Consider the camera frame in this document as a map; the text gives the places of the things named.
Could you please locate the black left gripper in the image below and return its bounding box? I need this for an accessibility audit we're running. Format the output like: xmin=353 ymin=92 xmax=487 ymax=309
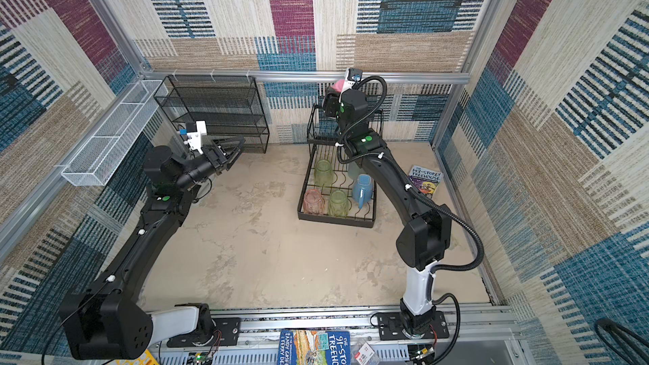
xmin=176 ymin=139 xmax=245 ymax=194

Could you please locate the opaque pink plastic cup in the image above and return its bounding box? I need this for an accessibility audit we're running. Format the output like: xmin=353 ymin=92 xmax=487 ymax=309
xmin=331 ymin=79 xmax=346 ymax=93

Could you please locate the teal translucent plastic cup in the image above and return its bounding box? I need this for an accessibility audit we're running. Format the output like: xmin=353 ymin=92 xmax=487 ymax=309
xmin=347 ymin=162 xmax=361 ymax=181

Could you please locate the green plastic cup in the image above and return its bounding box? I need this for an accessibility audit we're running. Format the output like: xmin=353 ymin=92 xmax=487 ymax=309
xmin=314 ymin=159 xmax=335 ymax=188
xmin=327 ymin=189 xmax=351 ymax=217

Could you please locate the black wire dish rack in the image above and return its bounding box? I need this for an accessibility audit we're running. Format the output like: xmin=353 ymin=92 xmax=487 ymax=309
xmin=297 ymin=105 xmax=377 ymax=228

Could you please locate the pink translucent plastic cup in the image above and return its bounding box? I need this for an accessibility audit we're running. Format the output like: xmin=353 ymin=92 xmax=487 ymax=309
xmin=303 ymin=189 xmax=326 ymax=216

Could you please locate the blue white ceramic mug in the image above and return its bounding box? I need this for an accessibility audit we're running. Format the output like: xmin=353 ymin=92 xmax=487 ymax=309
xmin=353 ymin=174 xmax=374 ymax=209

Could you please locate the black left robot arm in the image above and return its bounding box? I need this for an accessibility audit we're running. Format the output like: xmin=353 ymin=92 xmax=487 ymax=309
xmin=59 ymin=136 xmax=245 ymax=361

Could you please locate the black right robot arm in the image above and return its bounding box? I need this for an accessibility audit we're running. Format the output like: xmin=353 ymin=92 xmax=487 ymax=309
xmin=323 ymin=87 xmax=452 ymax=336

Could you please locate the black mesh shelf unit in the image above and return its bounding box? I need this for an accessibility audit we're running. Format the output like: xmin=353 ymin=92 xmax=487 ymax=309
xmin=154 ymin=75 xmax=270 ymax=153

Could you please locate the treehouse paperback book on table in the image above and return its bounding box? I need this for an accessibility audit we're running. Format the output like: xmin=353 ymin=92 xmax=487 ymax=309
xmin=408 ymin=165 xmax=443 ymax=199

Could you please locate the treehouse book at front edge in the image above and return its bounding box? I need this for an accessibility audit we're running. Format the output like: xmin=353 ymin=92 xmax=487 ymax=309
xmin=277 ymin=330 xmax=353 ymax=365

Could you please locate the yellow perforated tray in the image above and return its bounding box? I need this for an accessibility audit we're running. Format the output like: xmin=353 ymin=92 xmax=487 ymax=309
xmin=113 ymin=350 xmax=159 ymax=365

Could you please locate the small clear packet with label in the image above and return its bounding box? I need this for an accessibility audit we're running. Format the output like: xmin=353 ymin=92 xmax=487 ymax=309
xmin=352 ymin=340 xmax=380 ymax=365

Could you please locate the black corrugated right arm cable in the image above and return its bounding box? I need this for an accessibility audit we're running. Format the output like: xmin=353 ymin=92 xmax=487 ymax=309
xmin=336 ymin=74 xmax=486 ymax=365

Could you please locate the white wire wall basket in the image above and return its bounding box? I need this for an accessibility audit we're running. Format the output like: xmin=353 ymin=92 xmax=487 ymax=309
xmin=62 ymin=79 xmax=162 ymax=187

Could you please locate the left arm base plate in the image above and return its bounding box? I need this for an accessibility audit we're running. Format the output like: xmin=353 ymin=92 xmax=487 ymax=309
xmin=166 ymin=318 xmax=241 ymax=348

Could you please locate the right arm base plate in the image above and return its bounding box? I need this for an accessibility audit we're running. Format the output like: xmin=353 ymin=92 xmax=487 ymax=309
xmin=374 ymin=311 xmax=451 ymax=341

